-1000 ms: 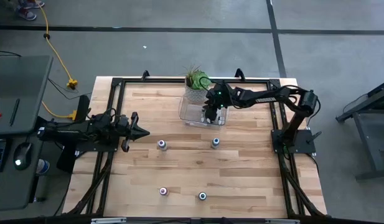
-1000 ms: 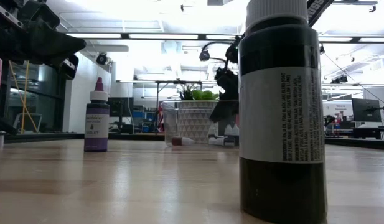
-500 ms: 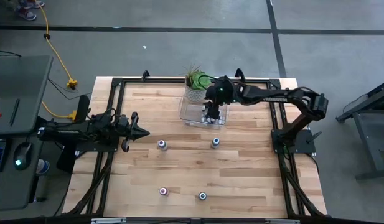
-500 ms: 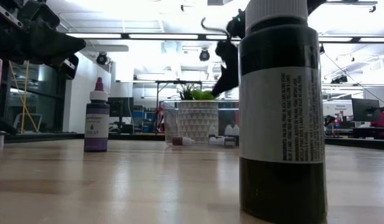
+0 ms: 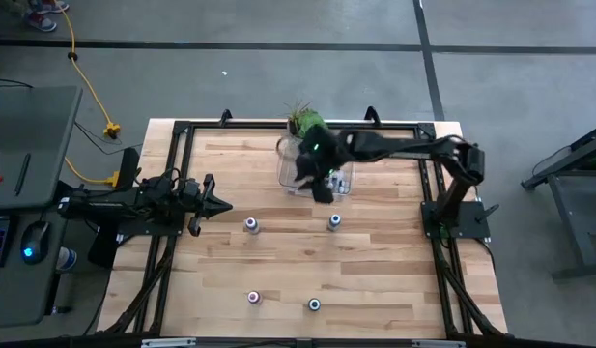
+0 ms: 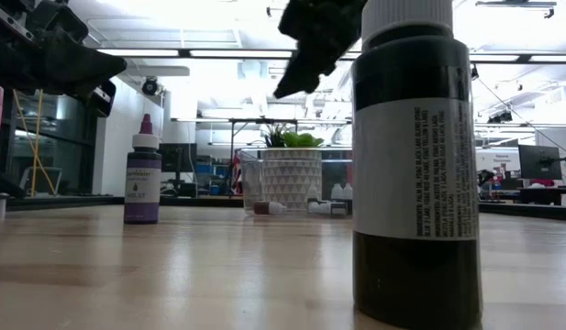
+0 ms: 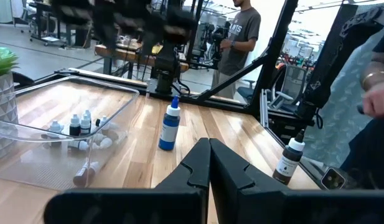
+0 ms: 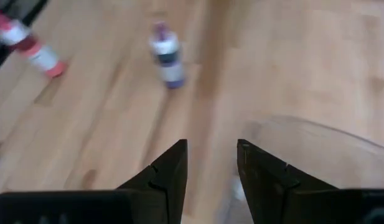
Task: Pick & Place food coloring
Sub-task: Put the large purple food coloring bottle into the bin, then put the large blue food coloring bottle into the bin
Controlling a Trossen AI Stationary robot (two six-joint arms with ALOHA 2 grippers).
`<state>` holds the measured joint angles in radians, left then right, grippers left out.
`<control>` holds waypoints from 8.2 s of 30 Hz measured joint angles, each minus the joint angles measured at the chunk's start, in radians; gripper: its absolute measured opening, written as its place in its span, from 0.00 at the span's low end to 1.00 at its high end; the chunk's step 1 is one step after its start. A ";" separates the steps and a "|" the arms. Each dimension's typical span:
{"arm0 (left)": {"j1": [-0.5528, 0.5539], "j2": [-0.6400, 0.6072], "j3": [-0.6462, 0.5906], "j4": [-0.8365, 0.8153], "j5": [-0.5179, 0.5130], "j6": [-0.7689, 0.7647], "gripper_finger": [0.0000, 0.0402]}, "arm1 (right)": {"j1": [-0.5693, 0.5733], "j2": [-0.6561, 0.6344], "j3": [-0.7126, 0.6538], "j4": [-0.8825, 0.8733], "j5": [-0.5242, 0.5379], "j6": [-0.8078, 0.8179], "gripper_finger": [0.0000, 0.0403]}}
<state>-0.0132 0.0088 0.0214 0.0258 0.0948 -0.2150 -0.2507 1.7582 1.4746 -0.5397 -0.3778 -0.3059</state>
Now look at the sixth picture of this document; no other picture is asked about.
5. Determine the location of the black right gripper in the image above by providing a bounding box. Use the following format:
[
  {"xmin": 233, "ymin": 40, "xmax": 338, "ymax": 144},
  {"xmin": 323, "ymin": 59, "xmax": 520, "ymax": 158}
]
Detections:
[{"xmin": 272, "ymin": 0, "xmax": 370, "ymax": 100}]

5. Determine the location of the large black food coloring bottle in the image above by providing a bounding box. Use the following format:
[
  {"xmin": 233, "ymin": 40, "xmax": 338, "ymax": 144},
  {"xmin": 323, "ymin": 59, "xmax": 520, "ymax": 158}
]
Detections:
[{"xmin": 350, "ymin": 0, "xmax": 484, "ymax": 330}]

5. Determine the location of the thin black cable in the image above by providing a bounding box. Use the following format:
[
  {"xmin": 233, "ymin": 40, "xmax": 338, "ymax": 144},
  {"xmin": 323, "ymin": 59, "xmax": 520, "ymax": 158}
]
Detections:
[{"xmin": 474, "ymin": 75, "xmax": 566, "ymax": 158}]

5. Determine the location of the small purple dropper bottle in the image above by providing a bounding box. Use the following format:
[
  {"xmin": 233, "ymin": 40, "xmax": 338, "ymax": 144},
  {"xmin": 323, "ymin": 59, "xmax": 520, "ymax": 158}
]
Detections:
[{"xmin": 307, "ymin": 200, "xmax": 349, "ymax": 217}]

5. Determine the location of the black monitor on stand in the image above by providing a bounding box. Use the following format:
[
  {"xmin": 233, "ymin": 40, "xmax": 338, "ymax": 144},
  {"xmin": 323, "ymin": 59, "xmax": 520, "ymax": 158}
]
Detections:
[{"xmin": 161, "ymin": 142, "xmax": 199, "ymax": 174}]

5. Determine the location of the yellow cable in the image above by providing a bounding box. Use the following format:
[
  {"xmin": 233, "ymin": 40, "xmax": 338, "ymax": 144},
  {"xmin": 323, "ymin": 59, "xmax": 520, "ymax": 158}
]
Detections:
[
  {"xmin": 11, "ymin": 89, "xmax": 57, "ymax": 196},
  {"xmin": 30, "ymin": 87, "xmax": 45, "ymax": 197}
]

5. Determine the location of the overhead light bar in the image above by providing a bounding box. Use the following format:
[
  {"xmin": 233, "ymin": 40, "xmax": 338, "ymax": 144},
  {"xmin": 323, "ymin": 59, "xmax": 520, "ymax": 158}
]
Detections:
[{"xmin": 98, "ymin": 47, "xmax": 566, "ymax": 64}]

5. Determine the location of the tall violet food coloring bottle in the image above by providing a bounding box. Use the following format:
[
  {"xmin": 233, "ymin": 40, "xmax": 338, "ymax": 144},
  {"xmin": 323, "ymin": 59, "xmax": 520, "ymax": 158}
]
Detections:
[{"xmin": 123, "ymin": 113, "xmax": 163, "ymax": 226}]

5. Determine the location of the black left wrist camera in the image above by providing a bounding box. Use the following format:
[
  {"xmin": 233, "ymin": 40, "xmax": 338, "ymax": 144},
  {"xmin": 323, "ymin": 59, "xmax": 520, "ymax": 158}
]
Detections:
[{"xmin": 32, "ymin": 0, "xmax": 90, "ymax": 45}]

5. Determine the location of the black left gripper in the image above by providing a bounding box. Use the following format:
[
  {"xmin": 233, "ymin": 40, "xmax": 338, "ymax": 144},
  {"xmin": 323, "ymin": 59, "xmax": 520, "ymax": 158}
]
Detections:
[{"xmin": 0, "ymin": 0, "xmax": 128, "ymax": 118}]

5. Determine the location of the black monitor on arm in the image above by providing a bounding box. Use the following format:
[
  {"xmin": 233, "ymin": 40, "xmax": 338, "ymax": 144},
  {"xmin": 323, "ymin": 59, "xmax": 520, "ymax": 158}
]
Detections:
[{"xmin": 517, "ymin": 144, "xmax": 563, "ymax": 182}]

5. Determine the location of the dark background desk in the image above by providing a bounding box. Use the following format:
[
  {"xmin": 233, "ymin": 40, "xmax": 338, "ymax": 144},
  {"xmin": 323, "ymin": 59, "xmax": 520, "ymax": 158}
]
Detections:
[{"xmin": 482, "ymin": 185, "xmax": 566, "ymax": 207}]

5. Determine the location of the light green leafy plant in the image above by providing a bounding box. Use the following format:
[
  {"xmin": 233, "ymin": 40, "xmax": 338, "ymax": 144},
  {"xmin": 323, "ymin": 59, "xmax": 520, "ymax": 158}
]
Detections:
[{"xmin": 282, "ymin": 131, "xmax": 326, "ymax": 149}]

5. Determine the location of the white patterned plant pot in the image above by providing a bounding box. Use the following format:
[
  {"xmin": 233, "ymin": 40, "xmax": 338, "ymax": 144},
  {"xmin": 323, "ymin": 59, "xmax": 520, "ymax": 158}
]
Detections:
[{"xmin": 261, "ymin": 147, "xmax": 324, "ymax": 213}]

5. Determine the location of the red background object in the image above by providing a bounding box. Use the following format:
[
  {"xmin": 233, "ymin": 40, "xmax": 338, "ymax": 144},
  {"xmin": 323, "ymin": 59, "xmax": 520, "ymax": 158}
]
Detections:
[{"xmin": 231, "ymin": 149, "xmax": 243, "ymax": 196}]

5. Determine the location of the white wall sign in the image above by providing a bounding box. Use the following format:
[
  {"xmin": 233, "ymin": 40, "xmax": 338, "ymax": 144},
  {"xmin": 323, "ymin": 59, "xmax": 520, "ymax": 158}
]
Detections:
[{"xmin": 482, "ymin": 150, "xmax": 522, "ymax": 173}]

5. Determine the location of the small dark dropper bottle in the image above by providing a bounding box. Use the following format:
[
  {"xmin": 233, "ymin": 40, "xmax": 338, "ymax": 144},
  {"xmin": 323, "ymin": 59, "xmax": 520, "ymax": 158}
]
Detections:
[{"xmin": 253, "ymin": 201, "xmax": 288, "ymax": 216}]

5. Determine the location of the clear plastic container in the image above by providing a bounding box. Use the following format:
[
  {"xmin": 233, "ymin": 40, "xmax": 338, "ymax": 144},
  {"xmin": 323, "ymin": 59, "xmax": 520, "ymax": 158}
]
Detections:
[{"xmin": 239, "ymin": 146, "xmax": 353, "ymax": 217}]

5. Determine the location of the black ceiling spotlight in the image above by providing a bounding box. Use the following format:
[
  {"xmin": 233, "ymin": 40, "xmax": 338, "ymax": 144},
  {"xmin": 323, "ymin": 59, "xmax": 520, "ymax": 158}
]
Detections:
[
  {"xmin": 486, "ymin": 109, "xmax": 514, "ymax": 125},
  {"xmin": 140, "ymin": 76, "xmax": 161, "ymax": 97}
]

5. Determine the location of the dark spiky plant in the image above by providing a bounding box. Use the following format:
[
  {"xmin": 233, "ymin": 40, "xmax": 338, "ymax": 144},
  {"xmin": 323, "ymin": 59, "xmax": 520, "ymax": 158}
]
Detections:
[{"xmin": 261, "ymin": 122, "xmax": 288, "ymax": 148}]

